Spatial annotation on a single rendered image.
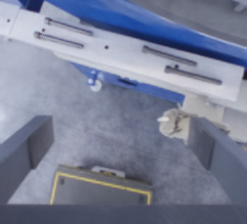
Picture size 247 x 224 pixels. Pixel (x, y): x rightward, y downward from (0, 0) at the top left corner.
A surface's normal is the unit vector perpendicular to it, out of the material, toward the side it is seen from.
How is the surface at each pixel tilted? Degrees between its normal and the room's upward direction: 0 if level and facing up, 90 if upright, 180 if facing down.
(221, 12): 5
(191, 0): 15
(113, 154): 0
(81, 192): 0
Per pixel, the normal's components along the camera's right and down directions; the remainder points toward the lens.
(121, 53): -0.09, -0.14
